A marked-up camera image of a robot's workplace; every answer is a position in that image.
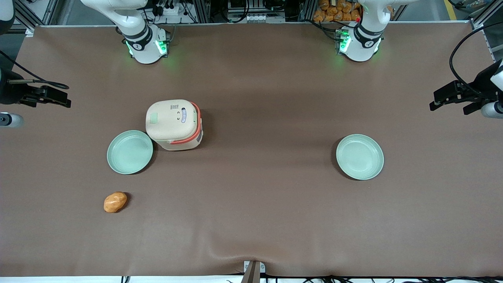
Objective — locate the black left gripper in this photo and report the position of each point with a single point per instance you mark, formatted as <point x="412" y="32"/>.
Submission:
<point x="481" y="83"/>

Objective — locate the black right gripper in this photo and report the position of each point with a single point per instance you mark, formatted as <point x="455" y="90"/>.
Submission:
<point x="11" y="92"/>

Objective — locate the cream rice cooker orange trim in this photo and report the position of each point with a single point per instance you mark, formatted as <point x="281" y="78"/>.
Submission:
<point x="173" y="124"/>

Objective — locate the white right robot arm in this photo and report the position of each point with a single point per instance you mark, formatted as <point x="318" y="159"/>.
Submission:
<point x="143" y="37"/>

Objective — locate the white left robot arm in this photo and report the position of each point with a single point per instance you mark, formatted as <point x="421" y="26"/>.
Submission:
<point x="359" y="41"/>

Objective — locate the pale green plate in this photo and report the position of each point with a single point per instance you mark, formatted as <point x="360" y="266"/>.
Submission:
<point x="360" y="157"/>
<point x="129" y="152"/>

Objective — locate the orange-brown bread roll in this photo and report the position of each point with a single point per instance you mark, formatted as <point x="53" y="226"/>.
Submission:
<point x="115" y="202"/>

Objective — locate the white power strip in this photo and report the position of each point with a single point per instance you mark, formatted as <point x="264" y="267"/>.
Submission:
<point x="168" y="9"/>

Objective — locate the bag of orange breads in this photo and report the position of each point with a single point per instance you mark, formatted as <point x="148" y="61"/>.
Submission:
<point x="334" y="10"/>

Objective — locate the white connector block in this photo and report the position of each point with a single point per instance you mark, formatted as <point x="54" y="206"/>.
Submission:
<point x="264" y="18"/>

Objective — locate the brown table mat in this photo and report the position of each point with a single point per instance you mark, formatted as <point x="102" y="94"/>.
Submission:
<point x="251" y="216"/>

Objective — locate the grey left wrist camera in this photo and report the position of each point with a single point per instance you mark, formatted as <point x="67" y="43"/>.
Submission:
<point x="493" y="110"/>

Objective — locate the aluminium frame post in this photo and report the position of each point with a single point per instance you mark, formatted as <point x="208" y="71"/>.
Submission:
<point x="485" y="13"/>
<point x="29" y="13"/>

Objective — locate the grey metal camera mount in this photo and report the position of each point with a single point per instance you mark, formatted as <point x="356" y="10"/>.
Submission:
<point x="253" y="271"/>

